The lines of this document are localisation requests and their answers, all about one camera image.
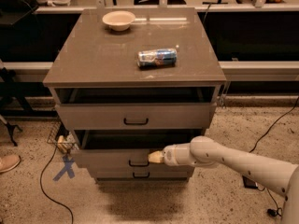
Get blue tape cross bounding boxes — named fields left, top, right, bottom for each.
left=53, top=155, right=75, bottom=181

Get black cable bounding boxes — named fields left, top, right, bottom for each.
left=39, top=145, right=75, bottom=224
left=249, top=96, right=299, bottom=217

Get black power adapter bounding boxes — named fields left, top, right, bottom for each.
left=242, top=176, right=258, bottom=189

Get tan shoe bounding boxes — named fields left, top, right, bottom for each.
left=0, top=154, right=21, bottom=174

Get black cable right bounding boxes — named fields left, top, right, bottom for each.
left=249, top=96, right=299, bottom=217

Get grey drawer cabinet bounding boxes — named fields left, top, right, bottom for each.
left=42, top=7, right=227, bottom=184

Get wire basket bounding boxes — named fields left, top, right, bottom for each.
left=47, top=120, right=78, bottom=154

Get white bowl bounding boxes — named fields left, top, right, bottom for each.
left=102, top=11, right=135, bottom=32

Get grey drawer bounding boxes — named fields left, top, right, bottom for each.
left=89, top=164, right=194, bottom=180
left=73, top=129, right=202, bottom=170
left=56, top=104, right=216, bottom=130

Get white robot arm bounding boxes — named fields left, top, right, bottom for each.
left=148, top=136, right=299, bottom=224

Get blue silver can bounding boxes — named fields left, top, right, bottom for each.
left=137, top=49, right=177, bottom=68

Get grey bottom drawer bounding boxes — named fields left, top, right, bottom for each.
left=89, top=164, right=194, bottom=180

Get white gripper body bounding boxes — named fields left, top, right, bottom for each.
left=163, top=143, right=195, bottom=166

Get black stand legs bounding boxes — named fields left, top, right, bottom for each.
left=0, top=59, right=57, bottom=147

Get grey top drawer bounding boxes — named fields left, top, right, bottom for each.
left=56, top=104, right=216, bottom=130

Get black cable left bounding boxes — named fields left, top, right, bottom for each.
left=39, top=145, right=75, bottom=224

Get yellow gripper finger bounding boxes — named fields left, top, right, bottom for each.
left=148, top=151, right=164, bottom=163

